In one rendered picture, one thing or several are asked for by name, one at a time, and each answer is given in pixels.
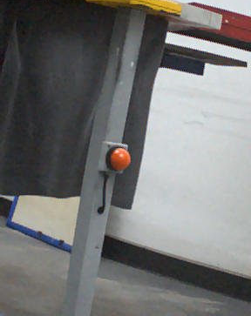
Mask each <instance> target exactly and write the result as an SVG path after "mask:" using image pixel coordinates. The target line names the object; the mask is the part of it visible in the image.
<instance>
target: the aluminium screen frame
mask: <svg viewBox="0 0 251 316"><path fill-rule="evenodd" d="M168 1H171V2H175V3H180V4H181V5H182V8H181V9H182V12H181V15H180V17H175V16H167V17H172V18H176V19H179V20H181V21H185V22H189V23H191V24H183V23H178V22H169V21H168V22H169V23H170V24H183V25H191V26H193V27H201V28H208V29H216V30H220V25H221V21H222V15H220V14H217V13H213V12H211V11H208V10H203V9H201V8H197V7H194V6H191V5H189V4H186V3H181V2H178V1H175V0H168ZM195 24H197V25H195Z"/></svg>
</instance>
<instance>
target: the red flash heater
mask: <svg viewBox="0 0 251 316"><path fill-rule="evenodd" d="M187 4H189V5H191V6H194V7H197V8H201V9H203V10H208V11H211V12H213V13H217V14H220V15H222V21H221V25H220V30H216V29H208V28H201V27H193V26H191V25H183V24H169V25H168V32H171V33H175V34H179V35H183V36H187V37H192V38H195V39H199V40H203V41H208V42H212V43H216V44H223V45H226V46H227V47H231V48H235V49H239V50H246V51H250V52H251V16H247V15H243V14H240V13H236V12H232V11H230V10H225V9H222V8H217V7H213V6H210V5H206V4H202V3H196V2H192V3H191V2H189V3H187Z"/></svg>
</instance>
